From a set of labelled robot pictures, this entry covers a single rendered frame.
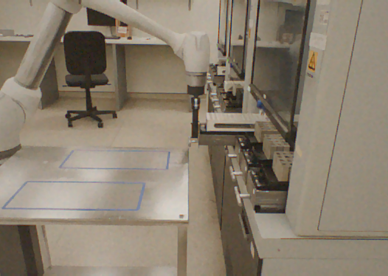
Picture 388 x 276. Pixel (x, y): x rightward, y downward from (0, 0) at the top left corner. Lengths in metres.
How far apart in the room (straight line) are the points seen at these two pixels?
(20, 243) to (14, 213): 0.74
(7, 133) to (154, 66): 3.67
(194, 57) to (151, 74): 3.67
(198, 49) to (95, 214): 0.75
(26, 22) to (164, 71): 1.99
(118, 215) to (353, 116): 0.61
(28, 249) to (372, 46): 1.51
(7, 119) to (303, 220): 1.13
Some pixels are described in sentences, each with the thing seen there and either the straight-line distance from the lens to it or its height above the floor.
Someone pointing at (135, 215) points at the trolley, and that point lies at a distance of 0.86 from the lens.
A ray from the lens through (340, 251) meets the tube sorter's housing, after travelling 1.05.
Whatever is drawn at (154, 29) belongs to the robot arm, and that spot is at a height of 1.21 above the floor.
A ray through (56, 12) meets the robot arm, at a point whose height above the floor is 1.27.
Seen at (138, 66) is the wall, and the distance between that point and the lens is 5.00.
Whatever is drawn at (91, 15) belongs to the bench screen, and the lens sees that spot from 4.83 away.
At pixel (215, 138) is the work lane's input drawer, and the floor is 0.79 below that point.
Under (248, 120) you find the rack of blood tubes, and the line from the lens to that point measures 1.43.
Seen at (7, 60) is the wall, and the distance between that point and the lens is 5.56.
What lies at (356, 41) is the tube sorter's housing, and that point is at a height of 1.24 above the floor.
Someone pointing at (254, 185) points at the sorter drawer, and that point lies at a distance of 1.04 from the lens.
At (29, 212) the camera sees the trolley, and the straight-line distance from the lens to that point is 0.94.
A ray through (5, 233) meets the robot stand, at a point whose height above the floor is 0.39.
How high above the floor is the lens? 1.31
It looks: 22 degrees down
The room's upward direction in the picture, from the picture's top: 2 degrees clockwise
